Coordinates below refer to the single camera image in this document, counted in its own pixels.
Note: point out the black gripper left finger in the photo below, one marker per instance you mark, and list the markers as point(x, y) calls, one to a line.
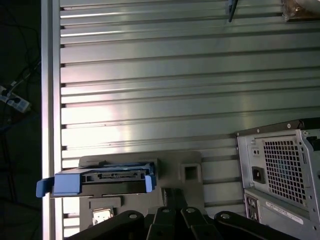
point(160, 225)

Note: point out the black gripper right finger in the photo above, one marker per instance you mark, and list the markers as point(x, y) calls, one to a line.
point(200, 225)

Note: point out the hard disk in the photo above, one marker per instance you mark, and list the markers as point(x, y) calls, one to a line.
point(67, 185)

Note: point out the silver CPU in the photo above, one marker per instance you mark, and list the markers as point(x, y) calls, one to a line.
point(102, 218)

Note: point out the grey parts rack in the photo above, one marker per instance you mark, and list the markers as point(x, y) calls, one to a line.
point(175, 162)

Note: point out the black PC case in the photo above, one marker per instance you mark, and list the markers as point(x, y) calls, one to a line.
point(242, 162)

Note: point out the white power strip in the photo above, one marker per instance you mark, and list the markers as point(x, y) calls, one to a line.
point(17, 102)

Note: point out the brown bagged part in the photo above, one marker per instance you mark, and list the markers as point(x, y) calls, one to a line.
point(300, 10)

